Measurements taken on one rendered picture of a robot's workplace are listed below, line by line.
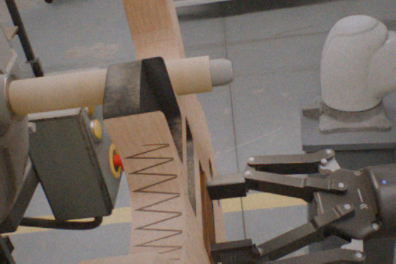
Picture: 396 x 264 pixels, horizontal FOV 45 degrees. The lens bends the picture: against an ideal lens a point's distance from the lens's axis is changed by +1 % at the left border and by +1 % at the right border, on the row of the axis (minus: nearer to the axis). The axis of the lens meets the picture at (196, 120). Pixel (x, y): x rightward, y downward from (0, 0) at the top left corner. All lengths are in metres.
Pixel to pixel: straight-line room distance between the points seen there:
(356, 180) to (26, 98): 0.34
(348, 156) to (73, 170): 0.78
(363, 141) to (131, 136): 0.98
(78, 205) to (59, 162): 0.09
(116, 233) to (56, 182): 1.38
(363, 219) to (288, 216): 1.56
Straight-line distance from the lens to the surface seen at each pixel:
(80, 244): 2.16
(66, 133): 0.71
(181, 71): 0.41
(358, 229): 0.50
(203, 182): 0.52
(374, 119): 1.32
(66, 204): 0.80
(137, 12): 0.47
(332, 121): 1.31
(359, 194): 0.53
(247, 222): 2.05
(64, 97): 0.43
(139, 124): 0.34
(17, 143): 0.53
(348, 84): 1.24
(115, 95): 0.35
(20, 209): 0.72
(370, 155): 1.31
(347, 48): 1.21
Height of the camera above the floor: 1.44
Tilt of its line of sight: 32 degrees down
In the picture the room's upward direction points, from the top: 10 degrees counter-clockwise
